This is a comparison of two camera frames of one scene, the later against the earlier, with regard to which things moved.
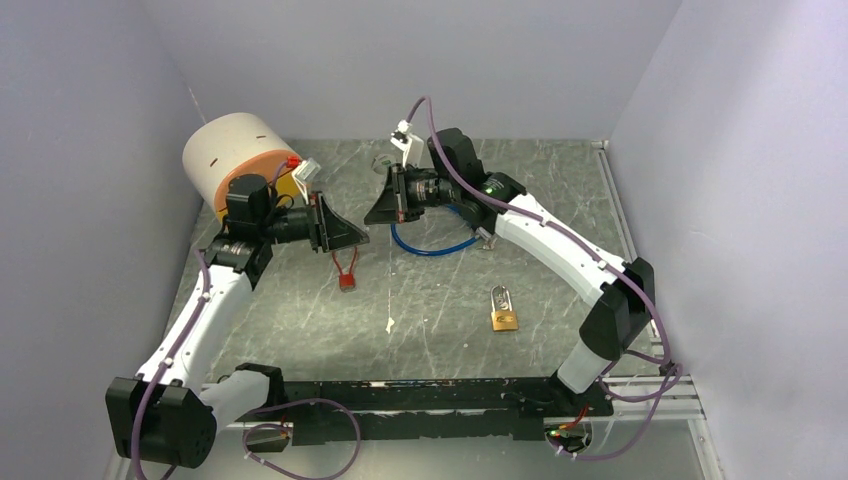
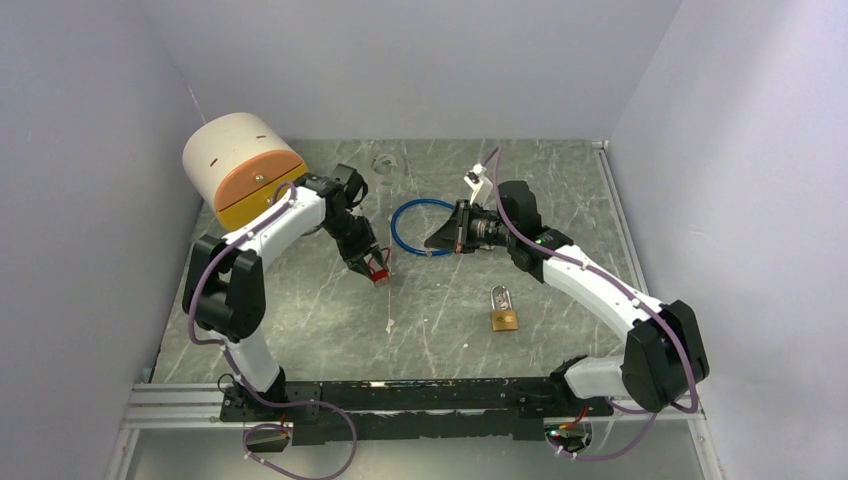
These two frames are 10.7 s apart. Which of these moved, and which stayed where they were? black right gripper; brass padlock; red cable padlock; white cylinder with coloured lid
Moved: red cable padlock; black right gripper
Stayed: white cylinder with coloured lid; brass padlock
